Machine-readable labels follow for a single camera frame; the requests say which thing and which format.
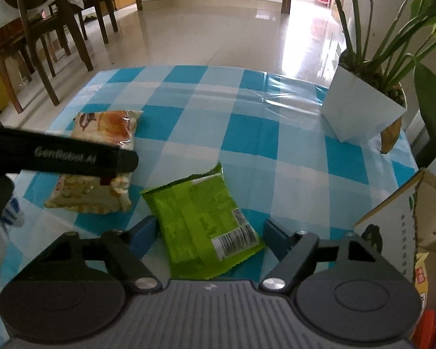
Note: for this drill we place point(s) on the cardboard box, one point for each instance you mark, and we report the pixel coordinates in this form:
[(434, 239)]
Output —
[(396, 225)]

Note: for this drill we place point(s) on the white plant pot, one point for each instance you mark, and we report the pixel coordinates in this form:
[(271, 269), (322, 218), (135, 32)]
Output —
[(356, 109)]

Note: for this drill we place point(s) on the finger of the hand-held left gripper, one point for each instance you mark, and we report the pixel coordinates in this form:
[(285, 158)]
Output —
[(128, 160)]

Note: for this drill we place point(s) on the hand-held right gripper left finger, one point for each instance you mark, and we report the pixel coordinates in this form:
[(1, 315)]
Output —
[(143, 234)]

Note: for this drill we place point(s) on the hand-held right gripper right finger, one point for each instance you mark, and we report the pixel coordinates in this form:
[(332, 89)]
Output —
[(278, 236)]

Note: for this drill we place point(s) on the white blue snack packet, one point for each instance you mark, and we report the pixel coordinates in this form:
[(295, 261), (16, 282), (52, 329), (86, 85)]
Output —
[(7, 221)]

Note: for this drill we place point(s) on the blue checkered tablecloth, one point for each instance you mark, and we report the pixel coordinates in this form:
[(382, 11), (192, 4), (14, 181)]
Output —
[(247, 138)]

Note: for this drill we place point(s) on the green leafy plant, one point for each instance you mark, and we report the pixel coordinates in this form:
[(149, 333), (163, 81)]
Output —
[(434, 105)]

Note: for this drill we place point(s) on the green snack packet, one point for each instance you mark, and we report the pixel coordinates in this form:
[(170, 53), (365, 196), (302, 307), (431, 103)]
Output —
[(196, 221)]

